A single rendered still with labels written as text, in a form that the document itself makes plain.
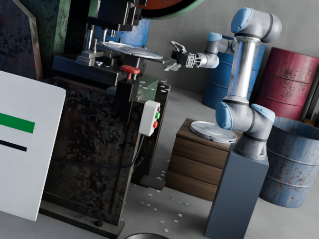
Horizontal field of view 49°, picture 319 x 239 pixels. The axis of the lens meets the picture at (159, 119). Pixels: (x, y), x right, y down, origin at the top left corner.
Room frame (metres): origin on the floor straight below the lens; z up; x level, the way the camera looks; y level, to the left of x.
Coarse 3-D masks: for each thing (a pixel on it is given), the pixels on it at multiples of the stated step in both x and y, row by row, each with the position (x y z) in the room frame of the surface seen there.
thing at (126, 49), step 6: (108, 42) 1.71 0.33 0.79; (114, 48) 1.52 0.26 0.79; (120, 48) 1.61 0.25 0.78; (126, 48) 1.62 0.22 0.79; (132, 48) 1.67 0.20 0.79; (138, 48) 1.78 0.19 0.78; (132, 54) 1.53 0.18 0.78; (138, 54) 1.57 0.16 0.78; (144, 54) 1.62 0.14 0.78; (150, 54) 1.67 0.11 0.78; (156, 54) 1.72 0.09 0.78
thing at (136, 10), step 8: (104, 0) 1.60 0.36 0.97; (112, 0) 1.60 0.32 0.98; (120, 0) 1.59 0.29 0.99; (136, 0) 1.69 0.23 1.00; (104, 8) 1.60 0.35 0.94; (112, 8) 1.59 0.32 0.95; (120, 8) 1.59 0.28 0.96; (128, 8) 1.60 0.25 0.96; (136, 8) 1.61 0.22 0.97; (104, 16) 1.60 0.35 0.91; (112, 16) 1.59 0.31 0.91; (120, 16) 1.59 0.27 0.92; (128, 16) 1.61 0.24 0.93; (136, 16) 1.61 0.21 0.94; (128, 24) 1.61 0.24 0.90; (136, 24) 1.66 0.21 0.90
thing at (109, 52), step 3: (96, 45) 1.60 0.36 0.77; (102, 45) 1.60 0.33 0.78; (99, 48) 1.60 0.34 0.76; (102, 48) 1.60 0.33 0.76; (105, 48) 1.59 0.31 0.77; (108, 48) 1.59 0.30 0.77; (105, 51) 1.59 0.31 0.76; (108, 51) 1.59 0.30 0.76; (111, 51) 1.59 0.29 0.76; (114, 51) 1.63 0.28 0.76; (105, 54) 1.59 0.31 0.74; (108, 54) 1.59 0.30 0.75; (111, 54) 1.59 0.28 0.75; (114, 54) 1.64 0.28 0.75; (117, 54) 1.68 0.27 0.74; (120, 54) 1.72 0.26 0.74
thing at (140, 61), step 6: (126, 54) 1.60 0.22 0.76; (126, 60) 1.60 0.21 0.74; (132, 60) 1.60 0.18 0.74; (138, 60) 1.60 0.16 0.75; (150, 60) 1.56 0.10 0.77; (156, 60) 1.56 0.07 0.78; (162, 60) 1.57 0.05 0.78; (168, 60) 1.63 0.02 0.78; (132, 66) 1.60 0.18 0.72; (138, 66) 1.60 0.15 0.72; (132, 78) 1.59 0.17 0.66; (138, 78) 1.64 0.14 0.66
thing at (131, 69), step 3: (123, 66) 1.29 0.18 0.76; (126, 66) 1.31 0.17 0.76; (129, 66) 1.32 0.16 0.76; (120, 69) 1.29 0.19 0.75; (123, 69) 1.28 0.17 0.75; (126, 69) 1.28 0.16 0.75; (129, 69) 1.28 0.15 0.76; (132, 69) 1.28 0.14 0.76; (135, 69) 1.29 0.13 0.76; (138, 69) 1.31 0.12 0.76; (129, 72) 1.28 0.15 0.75; (132, 72) 1.27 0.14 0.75; (135, 72) 1.28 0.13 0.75; (138, 72) 1.29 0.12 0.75; (129, 75) 1.30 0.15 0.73; (126, 78) 1.30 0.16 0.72; (129, 78) 1.30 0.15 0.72
